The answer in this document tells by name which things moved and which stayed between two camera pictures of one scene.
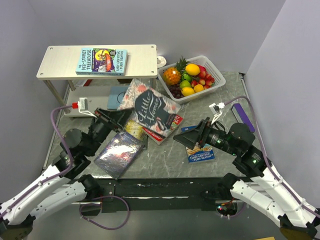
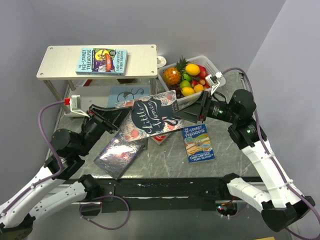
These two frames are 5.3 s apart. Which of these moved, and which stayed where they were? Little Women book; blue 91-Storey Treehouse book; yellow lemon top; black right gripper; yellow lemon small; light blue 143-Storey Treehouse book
Moved: Little Women book; black right gripper
Stayed: light blue 143-Storey Treehouse book; yellow lemon top; blue 91-Storey Treehouse book; yellow lemon small
